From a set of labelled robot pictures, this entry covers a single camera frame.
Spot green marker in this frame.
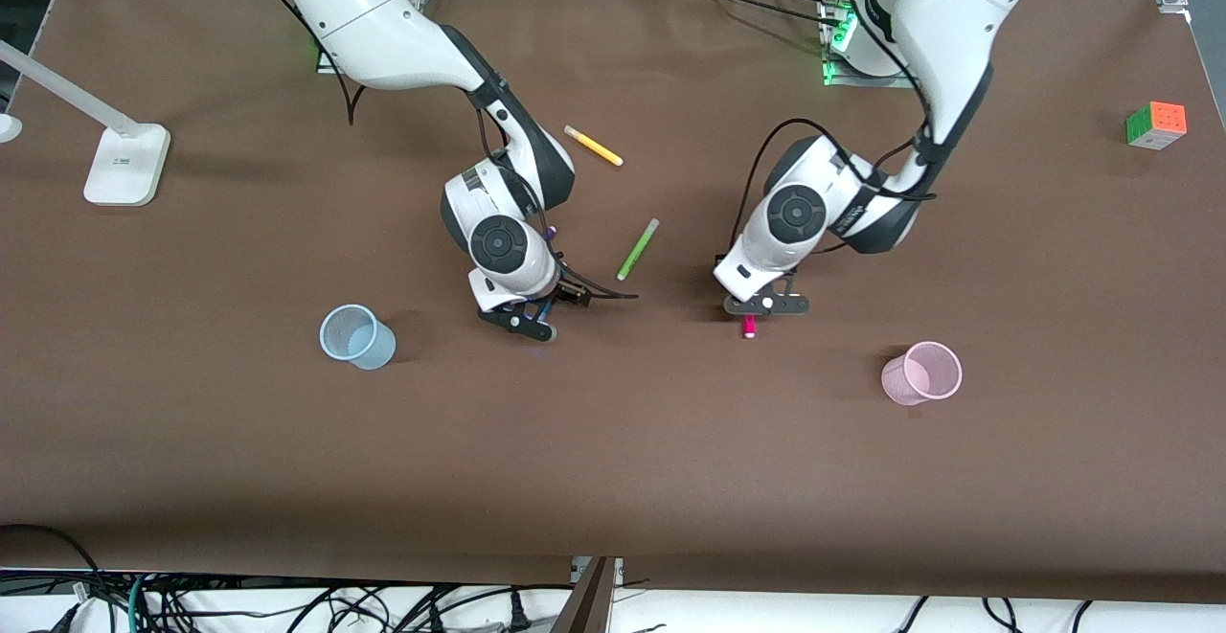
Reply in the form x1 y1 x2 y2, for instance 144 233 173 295
615 217 661 283

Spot yellow marker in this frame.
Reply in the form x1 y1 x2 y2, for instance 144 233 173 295
563 124 624 168

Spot brown table cover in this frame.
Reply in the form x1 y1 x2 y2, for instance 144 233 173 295
0 0 1226 605

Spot blue plastic cup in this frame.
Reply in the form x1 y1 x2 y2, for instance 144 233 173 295
319 304 397 372

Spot pink plastic cup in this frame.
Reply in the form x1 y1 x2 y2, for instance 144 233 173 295
880 340 964 407

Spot white desk lamp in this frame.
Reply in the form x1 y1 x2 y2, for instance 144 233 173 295
0 39 171 207

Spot multicolour puzzle cube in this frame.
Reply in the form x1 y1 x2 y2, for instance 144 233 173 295
1126 102 1188 151

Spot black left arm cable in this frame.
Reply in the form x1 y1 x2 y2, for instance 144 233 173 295
731 0 938 260

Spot metal table post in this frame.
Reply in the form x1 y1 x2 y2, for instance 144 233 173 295
551 556 624 633

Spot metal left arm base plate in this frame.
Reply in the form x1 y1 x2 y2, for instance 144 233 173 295
819 0 918 89

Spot black looped cable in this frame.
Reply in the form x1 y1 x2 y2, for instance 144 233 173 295
0 523 102 615

